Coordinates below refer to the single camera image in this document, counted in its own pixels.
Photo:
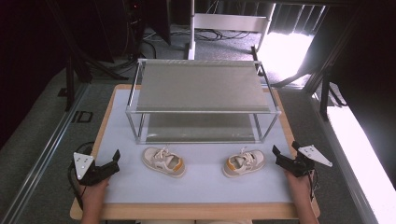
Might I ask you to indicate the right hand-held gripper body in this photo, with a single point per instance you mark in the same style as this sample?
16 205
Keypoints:
313 154

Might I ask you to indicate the white table mat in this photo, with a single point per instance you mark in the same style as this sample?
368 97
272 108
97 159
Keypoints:
202 188

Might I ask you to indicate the person's left hand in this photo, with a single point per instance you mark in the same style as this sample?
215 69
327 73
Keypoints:
93 190

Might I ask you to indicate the person's right hand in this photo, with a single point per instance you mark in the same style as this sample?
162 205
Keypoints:
299 186

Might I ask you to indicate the two-tier metal shoe rack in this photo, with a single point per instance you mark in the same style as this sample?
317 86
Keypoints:
202 90

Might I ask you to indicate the black metal stand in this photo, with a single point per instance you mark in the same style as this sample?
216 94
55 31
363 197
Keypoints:
323 90
70 84

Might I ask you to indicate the dark panel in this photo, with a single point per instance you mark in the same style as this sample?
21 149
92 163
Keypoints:
158 18

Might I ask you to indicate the white frame stand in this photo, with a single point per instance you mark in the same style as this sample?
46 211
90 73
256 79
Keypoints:
230 22

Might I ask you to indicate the white ledge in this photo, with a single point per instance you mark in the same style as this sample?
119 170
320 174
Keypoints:
364 168

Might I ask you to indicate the black floor socket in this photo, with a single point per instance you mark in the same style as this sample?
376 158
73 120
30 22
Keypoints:
82 116

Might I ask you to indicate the aluminium floor rail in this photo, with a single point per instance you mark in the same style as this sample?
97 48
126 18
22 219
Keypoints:
40 155

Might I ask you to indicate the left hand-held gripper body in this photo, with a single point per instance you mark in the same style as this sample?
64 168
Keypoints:
83 165

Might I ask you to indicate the beige child's sneaker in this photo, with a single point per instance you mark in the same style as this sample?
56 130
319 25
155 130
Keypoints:
157 160
249 162

